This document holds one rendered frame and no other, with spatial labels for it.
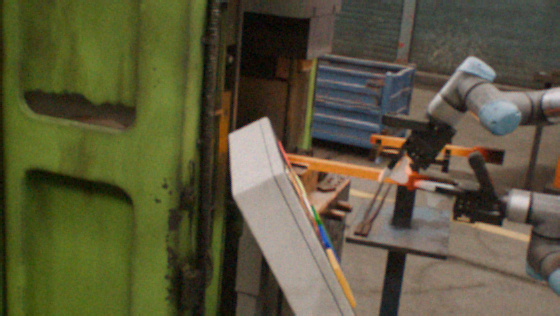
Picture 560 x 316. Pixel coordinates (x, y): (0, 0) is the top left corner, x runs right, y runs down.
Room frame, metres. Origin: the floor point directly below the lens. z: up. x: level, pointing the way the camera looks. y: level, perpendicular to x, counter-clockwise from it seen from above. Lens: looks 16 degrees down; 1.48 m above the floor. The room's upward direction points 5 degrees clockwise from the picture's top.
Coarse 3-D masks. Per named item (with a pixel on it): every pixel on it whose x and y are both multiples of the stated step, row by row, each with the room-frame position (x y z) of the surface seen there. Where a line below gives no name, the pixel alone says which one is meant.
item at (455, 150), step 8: (376, 136) 2.11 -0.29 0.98; (384, 136) 2.11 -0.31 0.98; (384, 144) 2.09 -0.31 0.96; (392, 144) 2.09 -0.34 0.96; (400, 144) 2.08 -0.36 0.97; (440, 152) 2.05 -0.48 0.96; (456, 152) 2.05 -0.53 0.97; (464, 152) 2.04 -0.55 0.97; (480, 152) 2.04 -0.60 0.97; (488, 152) 2.03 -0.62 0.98; (496, 152) 2.03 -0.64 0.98; (504, 152) 2.02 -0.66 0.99; (488, 160) 2.03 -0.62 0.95; (496, 160) 2.03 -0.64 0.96
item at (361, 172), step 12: (288, 156) 1.68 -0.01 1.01; (300, 156) 1.69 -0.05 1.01; (312, 168) 1.65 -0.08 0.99; (324, 168) 1.64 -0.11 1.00; (336, 168) 1.63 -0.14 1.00; (348, 168) 1.62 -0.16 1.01; (360, 168) 1.62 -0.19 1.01; (372, 168) 1.63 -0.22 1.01; (384, 180) 1.60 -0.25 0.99; (408, 180) 1.58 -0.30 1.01; (420, 180) 1.58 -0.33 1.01; (432, 180) 1.56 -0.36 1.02; (444, 180) 1.56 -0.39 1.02
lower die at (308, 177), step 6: (294, 162) 1.66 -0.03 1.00; (294, 168) 1.64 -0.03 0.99; (300, 168) 1.64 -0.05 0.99; (306, 168) 1.64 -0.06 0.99; (300, 174) 1.60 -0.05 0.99; (306, 174) 1.64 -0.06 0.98; (312, 174) 1.69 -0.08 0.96; (300, 180) 1.59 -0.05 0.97; (306, 180) 1.64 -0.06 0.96; (312, 180) 1.70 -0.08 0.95; (306, 186) 1.65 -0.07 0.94; (312, 186) 1.70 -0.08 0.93; (306, 192) 1.65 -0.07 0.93
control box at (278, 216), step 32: (256, 128) 1.20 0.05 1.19; (256, 160) 1.02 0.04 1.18; (288, 160) 1.25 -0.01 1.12; (256, 192) 0.92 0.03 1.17; (288, 192) 0.92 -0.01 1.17; (256, 224) 0.92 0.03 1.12; (288, 224) 0.92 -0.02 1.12; (288, 256) 0.92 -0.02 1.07; (320, 256) 0.93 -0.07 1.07; (288, 288) 0.92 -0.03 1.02; (320, 288) 0.93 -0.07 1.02
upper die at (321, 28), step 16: (256, 16) 1.59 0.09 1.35; (272, 16) 1.58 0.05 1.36; (320, 16) 1.62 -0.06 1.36; (256, 32) 1.59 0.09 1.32; (272, 32) 1.58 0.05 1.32; (288, 32) 1.57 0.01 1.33; (304, 32) 1.55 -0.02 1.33; (320, 32) 1.63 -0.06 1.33; (240, 48) 1.60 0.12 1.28; (256, 48) 1.59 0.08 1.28; (272, 48) 1.58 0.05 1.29; (288, 48) 1.57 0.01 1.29; (304, 48) 1.55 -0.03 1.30; (320, 48) 1.65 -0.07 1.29
